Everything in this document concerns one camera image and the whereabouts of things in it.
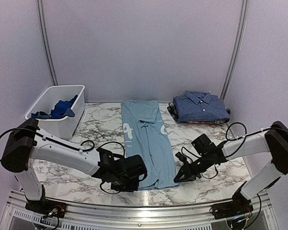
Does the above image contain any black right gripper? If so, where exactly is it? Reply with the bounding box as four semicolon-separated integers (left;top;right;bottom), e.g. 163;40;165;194
174;153;212;183

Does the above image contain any light blue garment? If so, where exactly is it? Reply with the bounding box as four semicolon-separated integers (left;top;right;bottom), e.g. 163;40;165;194
121;100;179;190

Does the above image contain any blue checked shirt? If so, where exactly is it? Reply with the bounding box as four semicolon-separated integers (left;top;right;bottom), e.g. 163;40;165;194
173;91;230;123

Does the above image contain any dark blue garment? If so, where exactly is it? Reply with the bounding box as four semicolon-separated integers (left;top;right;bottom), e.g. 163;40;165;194
31;95;78;119

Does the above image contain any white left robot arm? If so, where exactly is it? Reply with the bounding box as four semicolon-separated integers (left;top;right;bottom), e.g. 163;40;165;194
0;118;148;213

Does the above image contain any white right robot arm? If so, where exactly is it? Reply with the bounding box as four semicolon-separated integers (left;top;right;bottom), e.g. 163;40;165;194
174;121;288;215

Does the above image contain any white plastic laundry bin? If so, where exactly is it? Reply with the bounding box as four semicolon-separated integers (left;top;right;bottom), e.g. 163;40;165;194
24;85;85;140

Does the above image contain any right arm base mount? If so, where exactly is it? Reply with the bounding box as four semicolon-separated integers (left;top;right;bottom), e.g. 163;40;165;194
209;182;253;219

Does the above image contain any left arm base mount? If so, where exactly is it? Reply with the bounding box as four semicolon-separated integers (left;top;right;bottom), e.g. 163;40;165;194
25;185;67;219

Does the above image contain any aluminium front frame rail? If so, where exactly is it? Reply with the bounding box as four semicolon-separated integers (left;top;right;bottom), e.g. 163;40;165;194
0;190;279;230

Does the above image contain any left wall aluminium post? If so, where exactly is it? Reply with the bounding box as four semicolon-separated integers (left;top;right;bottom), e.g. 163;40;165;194
36;0;59;86

